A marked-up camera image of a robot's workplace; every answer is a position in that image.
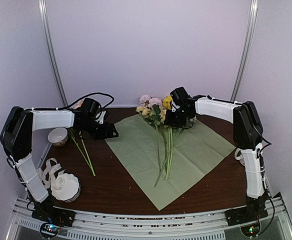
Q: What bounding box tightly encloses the blue fake flower stem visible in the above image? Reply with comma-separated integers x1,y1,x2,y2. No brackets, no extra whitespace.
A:
166,127,173,180

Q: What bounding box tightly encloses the yellow fake flower stem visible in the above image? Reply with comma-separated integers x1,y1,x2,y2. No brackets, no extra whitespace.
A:
162,95,173,180

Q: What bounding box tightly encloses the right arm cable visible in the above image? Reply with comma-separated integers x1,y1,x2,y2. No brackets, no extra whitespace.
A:
257,134,277,223

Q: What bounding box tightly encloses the front aluminium rail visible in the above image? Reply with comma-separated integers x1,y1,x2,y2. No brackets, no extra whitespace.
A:
5,197,292,240

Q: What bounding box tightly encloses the cream fake flower bunch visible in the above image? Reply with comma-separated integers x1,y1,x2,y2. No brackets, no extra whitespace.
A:
135,104,167,171

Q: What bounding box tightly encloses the white scalloped dish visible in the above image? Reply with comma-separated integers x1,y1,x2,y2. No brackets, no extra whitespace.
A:
50,173,81,203

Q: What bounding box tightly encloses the white ribbon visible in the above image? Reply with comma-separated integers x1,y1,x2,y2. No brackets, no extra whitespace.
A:
37,157,62,189

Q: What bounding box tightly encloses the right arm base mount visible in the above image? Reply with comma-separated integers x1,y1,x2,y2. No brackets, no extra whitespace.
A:
225,193,269,238

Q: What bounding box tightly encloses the pink fake flower stem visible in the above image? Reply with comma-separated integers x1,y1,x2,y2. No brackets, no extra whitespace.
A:
136,94,169,188

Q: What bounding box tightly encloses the aluminium corner frame post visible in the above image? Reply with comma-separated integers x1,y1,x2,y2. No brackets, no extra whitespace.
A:
230,0,259,102

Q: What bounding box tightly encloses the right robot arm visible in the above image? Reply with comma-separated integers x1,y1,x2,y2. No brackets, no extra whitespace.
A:
165,87,265,199

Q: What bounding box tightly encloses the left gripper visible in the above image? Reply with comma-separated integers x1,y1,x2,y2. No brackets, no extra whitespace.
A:
80,118,119,140

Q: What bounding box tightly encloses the left aluminium frame post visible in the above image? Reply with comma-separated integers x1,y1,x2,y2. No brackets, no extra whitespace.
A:
38,0,68,107

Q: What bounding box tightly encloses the small white bowl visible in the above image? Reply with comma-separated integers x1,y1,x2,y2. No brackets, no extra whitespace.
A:
47,127,68,147

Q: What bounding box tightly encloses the green wrapping paper sheet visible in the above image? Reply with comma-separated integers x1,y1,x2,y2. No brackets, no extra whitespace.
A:
106,115,235,211

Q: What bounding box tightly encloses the white patterned mug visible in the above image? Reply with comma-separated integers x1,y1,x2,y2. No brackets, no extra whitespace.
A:
234,148,245,166

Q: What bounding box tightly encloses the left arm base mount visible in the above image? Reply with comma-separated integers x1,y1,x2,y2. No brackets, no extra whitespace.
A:
26,195,76,240

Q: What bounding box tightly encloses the peach fake flower stem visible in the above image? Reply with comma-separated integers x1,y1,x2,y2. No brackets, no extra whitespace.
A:
67,128,96,177

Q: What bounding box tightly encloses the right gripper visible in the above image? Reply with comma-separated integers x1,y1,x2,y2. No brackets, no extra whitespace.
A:
164,107,192,127

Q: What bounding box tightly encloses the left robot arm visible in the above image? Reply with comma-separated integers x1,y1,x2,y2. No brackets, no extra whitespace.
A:
0,96,119,203

